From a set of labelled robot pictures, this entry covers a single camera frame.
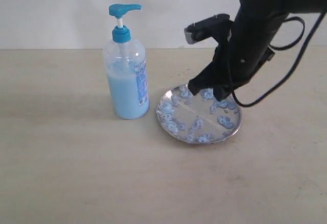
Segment round steel plate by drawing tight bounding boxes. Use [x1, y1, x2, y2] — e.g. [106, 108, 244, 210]
[156, 84, 242, 144]

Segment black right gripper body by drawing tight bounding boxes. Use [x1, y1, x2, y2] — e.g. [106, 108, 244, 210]
[213, 24, 275, 91]

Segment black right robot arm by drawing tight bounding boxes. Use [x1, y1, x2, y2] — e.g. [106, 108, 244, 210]
[184, 0, 326, 101]

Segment blue liquid pump bottle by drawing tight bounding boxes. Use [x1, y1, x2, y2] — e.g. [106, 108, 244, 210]
[103, 4, 150, 120]

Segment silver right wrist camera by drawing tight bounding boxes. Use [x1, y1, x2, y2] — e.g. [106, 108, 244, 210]
[184, 13, 232, 44]

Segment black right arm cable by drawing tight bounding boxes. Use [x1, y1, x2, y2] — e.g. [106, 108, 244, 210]
[224, 12, 327, 108]

